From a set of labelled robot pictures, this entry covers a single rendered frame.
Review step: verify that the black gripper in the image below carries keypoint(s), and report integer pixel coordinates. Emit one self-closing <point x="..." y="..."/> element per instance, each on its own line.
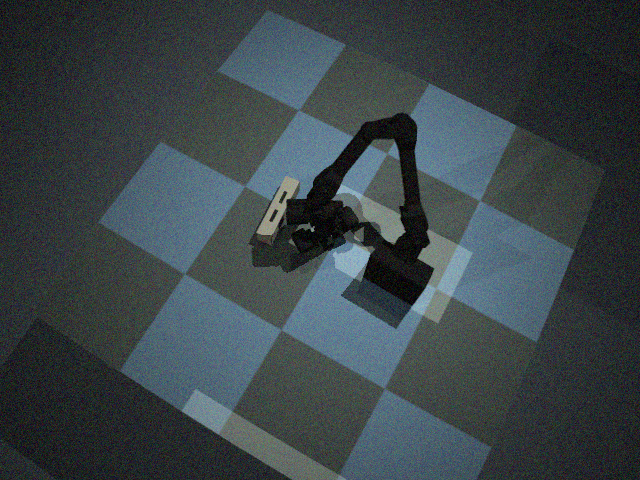
<point x="307" y="240"/>

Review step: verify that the black two-prong plug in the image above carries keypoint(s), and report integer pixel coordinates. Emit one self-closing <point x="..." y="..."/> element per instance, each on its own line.
<point x="326" y="243"/>

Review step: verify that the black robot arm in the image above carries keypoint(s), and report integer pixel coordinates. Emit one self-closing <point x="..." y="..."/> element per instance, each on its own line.
<point x="403" y="129"/>

